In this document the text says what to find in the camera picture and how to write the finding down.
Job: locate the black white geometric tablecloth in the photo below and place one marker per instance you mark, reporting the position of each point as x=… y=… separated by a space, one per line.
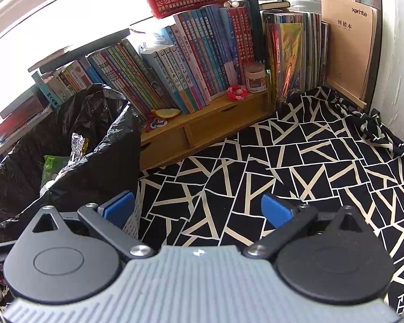
x=314 y=151

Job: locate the row of blue books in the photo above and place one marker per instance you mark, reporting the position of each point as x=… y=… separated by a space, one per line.
x=204 y=52

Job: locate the black trash bag bin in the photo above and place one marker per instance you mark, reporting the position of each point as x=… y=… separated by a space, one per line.
x=112 y=163

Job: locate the stacked books at left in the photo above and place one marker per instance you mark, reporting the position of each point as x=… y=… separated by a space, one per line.
x=20 y=116

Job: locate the brown kraft sketchbook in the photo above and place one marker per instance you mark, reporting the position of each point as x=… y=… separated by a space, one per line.
x=352 y=31

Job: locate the colourful picture books stack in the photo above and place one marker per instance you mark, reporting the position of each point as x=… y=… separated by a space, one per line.
x=297 y=51

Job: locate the dark flat book on top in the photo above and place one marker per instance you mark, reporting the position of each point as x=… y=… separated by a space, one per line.
x=76 y=53

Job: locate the silver foil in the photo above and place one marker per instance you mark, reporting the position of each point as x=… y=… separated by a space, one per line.
x=79 y=146

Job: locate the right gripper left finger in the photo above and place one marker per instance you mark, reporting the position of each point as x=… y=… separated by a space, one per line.
x=107 y=221

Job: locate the row of leaning books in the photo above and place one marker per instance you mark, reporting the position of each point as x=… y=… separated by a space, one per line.
x=118 y=66

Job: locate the red flower ornament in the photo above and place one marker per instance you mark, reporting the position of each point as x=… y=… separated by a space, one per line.
x=237 y=93

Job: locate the green plastic wrapper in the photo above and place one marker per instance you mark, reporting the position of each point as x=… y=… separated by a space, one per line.
x=52 y=166

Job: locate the wooden desk shelf organizer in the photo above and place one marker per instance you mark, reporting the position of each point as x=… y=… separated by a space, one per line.
x=187 y=134

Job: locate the yellow lemon slice ornament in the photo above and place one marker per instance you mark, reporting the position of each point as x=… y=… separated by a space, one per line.
x=165 y=114

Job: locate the small white lidded jar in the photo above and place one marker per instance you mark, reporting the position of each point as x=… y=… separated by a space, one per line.
x=255 y=76

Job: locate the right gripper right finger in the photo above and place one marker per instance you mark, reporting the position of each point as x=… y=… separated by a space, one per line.
x=289 y=223

